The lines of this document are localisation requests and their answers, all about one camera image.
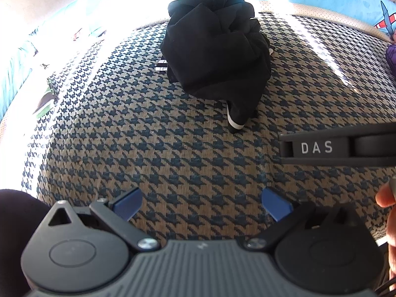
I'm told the blue printed cloth cover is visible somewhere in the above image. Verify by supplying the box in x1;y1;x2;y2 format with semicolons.
0;0;396;121

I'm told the blue beige houndstooth blanket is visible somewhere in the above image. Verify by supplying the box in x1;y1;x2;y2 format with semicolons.
22;12;396;248

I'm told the person's right hand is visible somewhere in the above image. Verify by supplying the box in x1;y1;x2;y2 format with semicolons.
374;180;396;282

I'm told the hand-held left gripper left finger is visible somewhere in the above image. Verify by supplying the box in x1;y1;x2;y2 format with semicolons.
47;187;161;252

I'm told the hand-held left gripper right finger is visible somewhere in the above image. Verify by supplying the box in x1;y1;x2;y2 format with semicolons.
244;187;361;251

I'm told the green and dark object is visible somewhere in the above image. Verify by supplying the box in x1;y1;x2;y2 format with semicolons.
34;77;61;119

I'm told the black shirt with red print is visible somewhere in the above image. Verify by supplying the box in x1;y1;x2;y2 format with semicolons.
155;0;274;134

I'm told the purple patterned cloth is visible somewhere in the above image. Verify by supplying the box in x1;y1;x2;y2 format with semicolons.
385;44;396;69

